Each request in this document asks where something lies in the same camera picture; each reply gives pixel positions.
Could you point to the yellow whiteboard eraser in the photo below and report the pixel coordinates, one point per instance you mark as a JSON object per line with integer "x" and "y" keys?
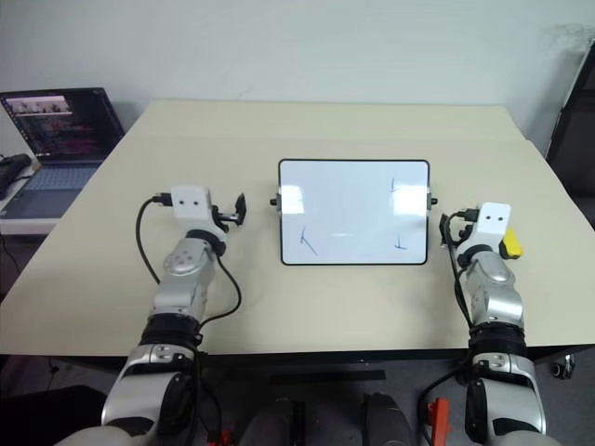
{"x": 512, "y": 240}

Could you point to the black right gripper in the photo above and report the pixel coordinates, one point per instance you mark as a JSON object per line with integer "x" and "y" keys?
{"x": 468, "y": 231}

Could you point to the black flat bar on floor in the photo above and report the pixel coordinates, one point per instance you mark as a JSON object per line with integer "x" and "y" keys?
{"x": 327, "y": 376}

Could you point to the small orange-red clamp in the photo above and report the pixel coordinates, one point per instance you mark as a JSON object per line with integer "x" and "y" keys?
{"x": 226, "y": 437}

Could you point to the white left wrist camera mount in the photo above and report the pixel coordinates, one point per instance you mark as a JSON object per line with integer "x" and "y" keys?
{"x": 190, "y": 202}

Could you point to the black caster wheel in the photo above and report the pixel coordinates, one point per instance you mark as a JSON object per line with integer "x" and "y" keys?
{"x": 563, "y": 366}

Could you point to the dark chair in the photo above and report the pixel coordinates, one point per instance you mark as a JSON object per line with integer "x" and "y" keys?
{"x": 574, "y": 125}

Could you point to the large orange-red clamp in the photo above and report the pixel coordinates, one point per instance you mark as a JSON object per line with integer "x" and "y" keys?
{"x": 438, "y": 420}

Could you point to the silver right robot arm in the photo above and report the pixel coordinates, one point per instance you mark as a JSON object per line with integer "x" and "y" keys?
{"x": 493, "y": 297}

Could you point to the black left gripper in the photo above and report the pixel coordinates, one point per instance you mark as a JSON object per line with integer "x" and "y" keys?
{"x": 223, "y": 217}

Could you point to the black object beside laptop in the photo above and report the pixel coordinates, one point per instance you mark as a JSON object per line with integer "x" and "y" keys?
{"x": 11, "y": 169}

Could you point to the black table frame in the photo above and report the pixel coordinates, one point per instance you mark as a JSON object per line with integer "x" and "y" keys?
{"x": 372, "y": 357}

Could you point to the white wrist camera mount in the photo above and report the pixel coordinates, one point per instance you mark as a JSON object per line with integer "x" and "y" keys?
{"x": 495, "y": 223}
{"x": 190, "y": 202}

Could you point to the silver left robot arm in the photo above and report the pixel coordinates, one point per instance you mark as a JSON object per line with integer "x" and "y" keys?
{"x": 181, "y": 288}

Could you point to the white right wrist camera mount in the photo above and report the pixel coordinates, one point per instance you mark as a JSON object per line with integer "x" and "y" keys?
{"x": 495, "y": 223}

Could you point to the small black-framed whiteboard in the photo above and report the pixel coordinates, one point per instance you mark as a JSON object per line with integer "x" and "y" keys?
{"x": 344, "y": 213}

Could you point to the dark rounded shape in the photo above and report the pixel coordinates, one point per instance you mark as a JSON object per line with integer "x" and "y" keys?
{"x": 386, "y": 420}

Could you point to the open grey laptop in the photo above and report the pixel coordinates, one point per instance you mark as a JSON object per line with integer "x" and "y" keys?
{"x": 60, "y": 153}

